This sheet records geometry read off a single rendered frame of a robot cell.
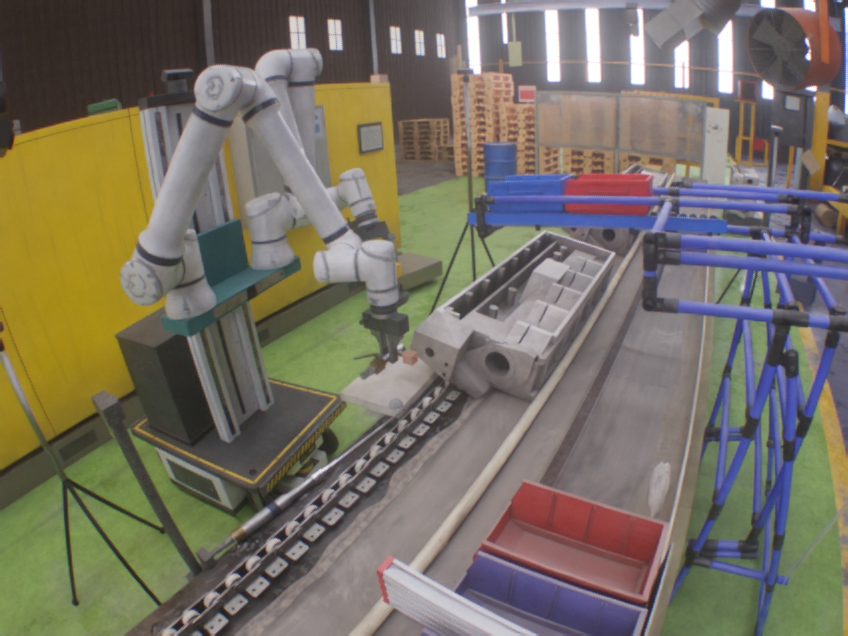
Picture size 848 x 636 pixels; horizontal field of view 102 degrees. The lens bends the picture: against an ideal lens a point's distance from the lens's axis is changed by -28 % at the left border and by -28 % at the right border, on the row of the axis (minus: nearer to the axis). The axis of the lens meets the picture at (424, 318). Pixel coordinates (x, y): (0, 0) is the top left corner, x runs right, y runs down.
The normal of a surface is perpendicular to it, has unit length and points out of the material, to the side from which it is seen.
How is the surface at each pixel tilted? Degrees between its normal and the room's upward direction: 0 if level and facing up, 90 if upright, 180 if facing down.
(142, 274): 94
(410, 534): 0
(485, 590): 88
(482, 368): 90
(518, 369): 90
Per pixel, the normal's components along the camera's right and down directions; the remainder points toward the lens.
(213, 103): 0.00, 0.40
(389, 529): -0.06, -0.90
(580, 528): -0.54, 0.36
